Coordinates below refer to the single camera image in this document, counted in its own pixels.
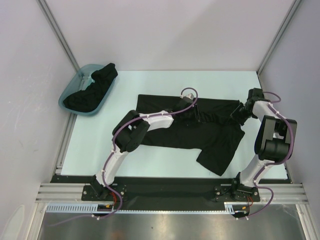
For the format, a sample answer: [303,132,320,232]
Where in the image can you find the left aluminium corner post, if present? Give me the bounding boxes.
[36,0,80,72]

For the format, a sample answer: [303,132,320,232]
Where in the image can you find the aluminium frame rail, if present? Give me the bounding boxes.
[35,183,85,203]

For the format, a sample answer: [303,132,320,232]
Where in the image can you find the black t shirt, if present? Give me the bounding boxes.
[142,98,245,176]

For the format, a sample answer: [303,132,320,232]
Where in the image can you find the light blue slotted cable duct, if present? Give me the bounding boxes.
[46,203,114,214]

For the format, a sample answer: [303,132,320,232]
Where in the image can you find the right aluminium corner post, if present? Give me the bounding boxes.
[256,0,304,77]

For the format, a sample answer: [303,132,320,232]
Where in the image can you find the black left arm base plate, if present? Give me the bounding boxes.
[81,183,127,202]

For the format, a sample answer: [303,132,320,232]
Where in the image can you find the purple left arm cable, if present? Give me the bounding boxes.
[47,87,199,223]

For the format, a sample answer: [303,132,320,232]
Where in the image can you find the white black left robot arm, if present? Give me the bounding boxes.
[89,104,199,200]

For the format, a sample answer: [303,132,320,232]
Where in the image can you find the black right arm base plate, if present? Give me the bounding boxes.
[214,184,260,202]

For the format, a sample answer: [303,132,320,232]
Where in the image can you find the black clothes in basket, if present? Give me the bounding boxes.
[62,62,119,113]

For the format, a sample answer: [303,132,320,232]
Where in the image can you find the teal plastic basket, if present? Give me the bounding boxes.
[58,63,120,117]

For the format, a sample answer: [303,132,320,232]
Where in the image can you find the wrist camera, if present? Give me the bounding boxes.
[178,93,195,109]
[247,88,265,102]

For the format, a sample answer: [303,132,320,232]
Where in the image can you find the aluminium corner post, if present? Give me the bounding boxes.
[256,0,304,77]
[36,0,80,72]

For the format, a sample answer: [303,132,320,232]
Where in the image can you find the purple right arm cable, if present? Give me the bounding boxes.
[234,91,295,221]

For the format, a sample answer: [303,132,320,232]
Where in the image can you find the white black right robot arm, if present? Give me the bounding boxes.
[230,100,297,201]

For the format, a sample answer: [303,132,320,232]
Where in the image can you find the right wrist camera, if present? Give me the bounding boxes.
[247,88,265,102]

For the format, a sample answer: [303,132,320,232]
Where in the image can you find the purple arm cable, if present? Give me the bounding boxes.
[47,87,199,223]
[234,91,295,221]

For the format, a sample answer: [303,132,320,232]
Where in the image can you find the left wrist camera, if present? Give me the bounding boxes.
[178,93,195,109]

